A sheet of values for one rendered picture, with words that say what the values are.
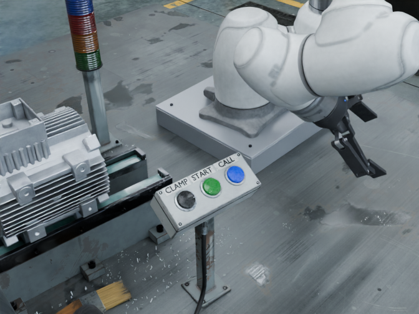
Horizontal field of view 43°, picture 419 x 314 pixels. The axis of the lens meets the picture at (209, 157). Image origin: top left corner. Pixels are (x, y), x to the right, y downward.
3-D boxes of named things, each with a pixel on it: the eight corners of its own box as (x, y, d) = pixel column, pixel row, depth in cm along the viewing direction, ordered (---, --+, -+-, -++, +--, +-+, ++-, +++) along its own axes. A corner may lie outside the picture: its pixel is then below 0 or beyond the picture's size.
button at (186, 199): (181, 215, 82) (184, 210, 81) (171, 199, 83) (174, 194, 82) (196, 207, 84) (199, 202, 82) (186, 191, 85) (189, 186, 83)
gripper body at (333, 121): (300, 91, 102) (327, 111, 108) (303, 128, 98) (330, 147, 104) (335, 75, 97) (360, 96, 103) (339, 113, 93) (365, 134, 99)
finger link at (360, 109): (348, 109, 111) (348, 106, 111) (365, 122, 115) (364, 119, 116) (361, 103, 109) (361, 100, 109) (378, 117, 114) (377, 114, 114)
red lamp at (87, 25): (77, 37, 119) (74, 18, 116) (65, 29, 123) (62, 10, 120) (101, 30, 122) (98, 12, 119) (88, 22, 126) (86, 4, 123)
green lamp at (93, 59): (83, 73, 124) (80, 56, 122) (72, 64, 128) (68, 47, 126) (106, 66, 127) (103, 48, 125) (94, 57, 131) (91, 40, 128)
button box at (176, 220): (171, 240, 84) (179, 228, 80) (148, 203, 86) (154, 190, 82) (252, 196, 93) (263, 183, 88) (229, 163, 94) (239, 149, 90)
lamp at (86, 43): (80, 56, 122) (77, 37, 119) (68, 47, 126) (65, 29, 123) (103, 48, 125) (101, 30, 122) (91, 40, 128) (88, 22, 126)
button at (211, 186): (206, 201, 85) (209, 197, 83) (196, 186, 86) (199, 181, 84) (221, 194, 86) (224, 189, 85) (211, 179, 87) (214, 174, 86)
